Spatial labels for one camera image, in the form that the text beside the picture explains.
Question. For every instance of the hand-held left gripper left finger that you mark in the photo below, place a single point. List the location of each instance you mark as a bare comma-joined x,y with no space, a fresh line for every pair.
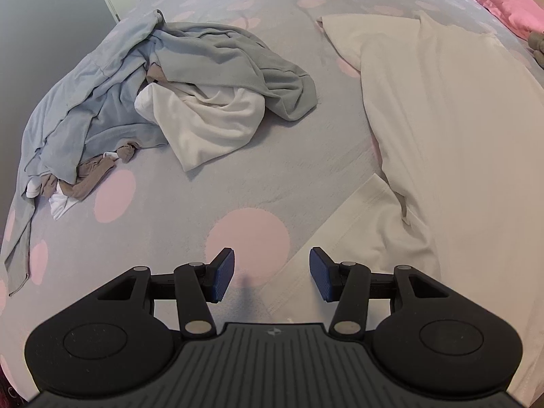
223,275

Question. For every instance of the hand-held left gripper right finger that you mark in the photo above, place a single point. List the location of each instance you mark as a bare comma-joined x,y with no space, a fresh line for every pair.
321,275

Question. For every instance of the cream white shirt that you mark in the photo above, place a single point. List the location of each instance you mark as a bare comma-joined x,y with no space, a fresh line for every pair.
446,136

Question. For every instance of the bed with polka dot sheet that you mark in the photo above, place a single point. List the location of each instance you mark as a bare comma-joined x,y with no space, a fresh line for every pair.
255,178

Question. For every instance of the white garment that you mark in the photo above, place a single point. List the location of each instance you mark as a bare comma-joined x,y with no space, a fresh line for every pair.
199,127

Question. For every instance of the beige stockings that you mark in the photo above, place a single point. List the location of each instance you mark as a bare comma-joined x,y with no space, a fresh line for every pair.
89,174

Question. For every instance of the white sock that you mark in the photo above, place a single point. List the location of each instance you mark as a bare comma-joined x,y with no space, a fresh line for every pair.
59,206
34,188

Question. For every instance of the grey garment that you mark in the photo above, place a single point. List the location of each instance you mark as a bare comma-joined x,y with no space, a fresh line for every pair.
238,59

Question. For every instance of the light blue garment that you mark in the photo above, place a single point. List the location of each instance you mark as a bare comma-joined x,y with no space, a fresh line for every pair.
72,106

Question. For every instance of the beige garment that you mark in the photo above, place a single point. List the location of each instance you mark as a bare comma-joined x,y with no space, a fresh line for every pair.
537,49

